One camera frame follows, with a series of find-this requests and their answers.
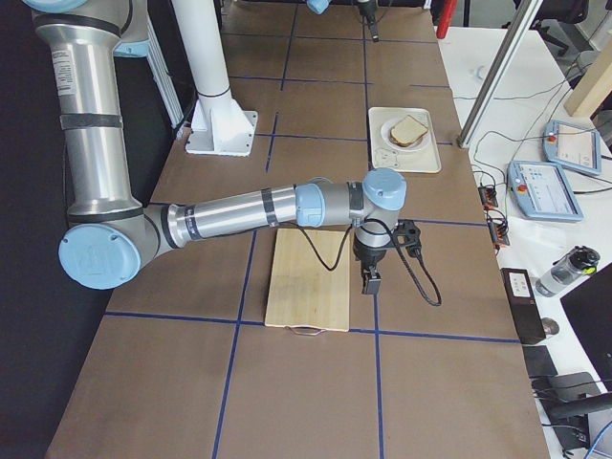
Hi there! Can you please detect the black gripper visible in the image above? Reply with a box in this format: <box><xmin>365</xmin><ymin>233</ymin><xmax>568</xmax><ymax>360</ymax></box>
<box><xmin>353</xmin><ymin>238</ymin><xmax>388</xmax><ymax>295</ymax></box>
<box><xmin>357</xmin><ymin>0</ymin><xmax>378</xmax><ymax>25</ymax></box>

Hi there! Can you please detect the white round plate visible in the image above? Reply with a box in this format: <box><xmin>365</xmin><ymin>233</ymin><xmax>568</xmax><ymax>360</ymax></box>
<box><xmin>381</xmin><ymin>116</ymin><xmax>430</xmax><ymax>151</ymax></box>

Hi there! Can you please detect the bread slice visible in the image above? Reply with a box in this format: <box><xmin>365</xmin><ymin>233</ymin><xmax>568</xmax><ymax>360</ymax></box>
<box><xmin>389</xmin><ymin>115</ymin><xmax>428</xmax><ymax>147</ymax></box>

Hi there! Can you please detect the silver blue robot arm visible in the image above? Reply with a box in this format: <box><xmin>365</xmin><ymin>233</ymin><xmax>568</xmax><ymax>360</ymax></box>
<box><xmin>306</xmin><ymin>0</ymin><xmax>378</xmax><ymax>26</ymax></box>
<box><xmin>30</xmin><ymin>1</ymin><xmax>407</xmax><ymax>295</ymax></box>

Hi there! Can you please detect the bamboo cutting board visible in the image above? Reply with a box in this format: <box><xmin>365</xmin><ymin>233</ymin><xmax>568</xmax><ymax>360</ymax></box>
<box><xmin>264</xmin><ymin>229</ymin><xmax>350</xmax><ymax>332</ymax></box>

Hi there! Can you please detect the red object at back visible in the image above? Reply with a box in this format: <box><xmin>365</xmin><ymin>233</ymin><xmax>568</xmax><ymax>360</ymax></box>
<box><xmin>436</xmin><ymin>0</ymin><xmax>458</xmax><ymax>39</ymax></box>

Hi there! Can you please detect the cream bear serving tray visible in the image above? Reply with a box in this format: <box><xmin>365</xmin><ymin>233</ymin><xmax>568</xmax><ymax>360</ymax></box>
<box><xmin>368</xmin><ymin>107</ymin><xmax>442</xmax><ymax>173</ymax></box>

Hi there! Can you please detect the orange black connector far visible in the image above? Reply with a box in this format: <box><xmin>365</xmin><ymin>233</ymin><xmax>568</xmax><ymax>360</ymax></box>
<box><xmin>478</xmin><ymin>185</ymin><xmax>498</xmax><ymax>210</ymax></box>

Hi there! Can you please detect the black rectangular box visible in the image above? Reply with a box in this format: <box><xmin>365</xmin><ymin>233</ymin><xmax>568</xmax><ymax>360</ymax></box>
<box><xmin>500</xmin><ymin>268</ymin><xmax>546</xmax><ymax>345</ymax></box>

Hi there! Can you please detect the near teach pendant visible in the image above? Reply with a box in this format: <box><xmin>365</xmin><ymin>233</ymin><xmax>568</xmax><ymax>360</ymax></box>
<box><xmin>507</xmin><ymin>161</ymin><xmax>583</xmax><ymax>222</ymax></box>

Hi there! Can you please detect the teach pendant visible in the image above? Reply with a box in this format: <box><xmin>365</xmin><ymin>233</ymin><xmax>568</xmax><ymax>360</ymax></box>
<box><xmin>542</xmin><ymin>120</ymin><xmax>601</xmax><ymax>176</ymax></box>
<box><xmin>507</xmin><ymin>161</ymin><xmax>583</xmax><ymax>222</ymax></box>

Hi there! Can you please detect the clear water bottle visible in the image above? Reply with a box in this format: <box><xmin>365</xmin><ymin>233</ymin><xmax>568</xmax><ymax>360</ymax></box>
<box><xmin>535</xmin><ymin>246</ymin><xmax>601</xmax><ymax>296</ymax></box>

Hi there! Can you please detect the black monitor corner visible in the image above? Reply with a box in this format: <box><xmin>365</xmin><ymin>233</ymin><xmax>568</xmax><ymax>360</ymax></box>
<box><xmin>561</xmin><ymin>266</ymin><xmax>611</xmax><ymax>388</ymax></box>

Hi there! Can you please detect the black desk device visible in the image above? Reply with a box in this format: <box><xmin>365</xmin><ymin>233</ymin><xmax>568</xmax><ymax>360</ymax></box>
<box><xmin>532</xmin><ymin>372</ymin><xmax>611</xmax><ymax>450</ymax></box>

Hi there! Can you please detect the wooden beam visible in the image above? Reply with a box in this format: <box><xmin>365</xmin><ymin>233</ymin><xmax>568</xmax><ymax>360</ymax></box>
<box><xmin>564</xmin><ymin>40</ymin><xmax>612</xmax><ymax>118</ymax></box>

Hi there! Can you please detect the far teach pendant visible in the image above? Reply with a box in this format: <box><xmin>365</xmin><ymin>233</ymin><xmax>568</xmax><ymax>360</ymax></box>
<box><xmin>542</xmin><ymin>120</ymin><xmax>601</xmax><ymax>176</ymax></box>

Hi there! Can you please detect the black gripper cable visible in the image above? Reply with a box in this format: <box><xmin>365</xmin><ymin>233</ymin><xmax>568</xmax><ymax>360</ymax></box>
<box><xmin>295</xmin><ymin>217</ymin><xmax>443</xmax><ymax>307</ymax></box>

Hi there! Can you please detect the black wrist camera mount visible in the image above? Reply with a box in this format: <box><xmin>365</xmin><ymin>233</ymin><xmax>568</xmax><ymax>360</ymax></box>
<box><xmin>393</xmin><ymin>219</ymin><xmax>422</xmax><ymax>258</ymax></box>

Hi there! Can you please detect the aluminium frame post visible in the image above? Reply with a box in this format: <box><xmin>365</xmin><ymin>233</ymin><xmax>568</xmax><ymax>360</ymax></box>
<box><xmin>457</xmin><ymin>0</ymin><xmax>543</xmax><ymax>149</ymax></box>

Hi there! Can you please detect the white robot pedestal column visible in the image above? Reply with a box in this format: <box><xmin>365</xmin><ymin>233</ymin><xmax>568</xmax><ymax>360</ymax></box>
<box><xmin>172</xmin><ymin>0</ymin><xmax>258</xmax><ymax>157</ymax></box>

